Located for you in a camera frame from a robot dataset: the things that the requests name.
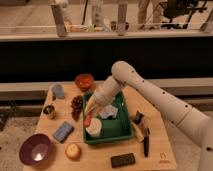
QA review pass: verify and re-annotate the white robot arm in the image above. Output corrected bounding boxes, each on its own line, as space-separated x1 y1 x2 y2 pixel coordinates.
85 61 213 171

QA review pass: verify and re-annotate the white paper cup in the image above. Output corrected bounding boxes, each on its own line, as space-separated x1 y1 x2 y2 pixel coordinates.
86 118 102 137

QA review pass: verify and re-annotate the grey blue cup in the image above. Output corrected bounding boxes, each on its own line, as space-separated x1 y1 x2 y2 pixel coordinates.
51 84 64 99

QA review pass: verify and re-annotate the crumpled grey cloth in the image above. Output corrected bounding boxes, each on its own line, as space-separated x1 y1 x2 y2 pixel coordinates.
99 105 118 119

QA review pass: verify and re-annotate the dark grape bunch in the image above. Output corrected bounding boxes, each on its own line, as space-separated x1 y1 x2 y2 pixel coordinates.
71 95 83 121

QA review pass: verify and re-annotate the orange bowl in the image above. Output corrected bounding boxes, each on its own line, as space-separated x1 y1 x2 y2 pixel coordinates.
75 73 94 91

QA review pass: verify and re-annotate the green plastic tray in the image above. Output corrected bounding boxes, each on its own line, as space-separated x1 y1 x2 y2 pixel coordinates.
83 92 133 145

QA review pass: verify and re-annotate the blue sponge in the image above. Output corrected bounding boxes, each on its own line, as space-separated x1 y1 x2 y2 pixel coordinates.
53 122 74 143

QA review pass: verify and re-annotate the small metal can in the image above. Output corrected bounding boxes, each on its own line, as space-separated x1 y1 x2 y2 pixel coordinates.
43 105 56 119

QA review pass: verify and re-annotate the yellow round fruit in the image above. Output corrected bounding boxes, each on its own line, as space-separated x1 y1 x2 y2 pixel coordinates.
65 143 81 161

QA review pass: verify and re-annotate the black rectangular block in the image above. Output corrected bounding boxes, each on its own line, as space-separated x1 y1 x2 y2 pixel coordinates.
111 153 135 168

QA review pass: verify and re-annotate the purple bowl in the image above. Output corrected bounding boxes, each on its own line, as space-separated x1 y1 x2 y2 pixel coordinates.
19 133 52 166

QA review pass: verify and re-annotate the person in background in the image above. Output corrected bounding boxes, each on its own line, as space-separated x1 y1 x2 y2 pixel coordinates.
137 0 162 30

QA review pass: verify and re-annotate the black office chair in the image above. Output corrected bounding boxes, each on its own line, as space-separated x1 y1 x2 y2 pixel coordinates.
159 0 207 29

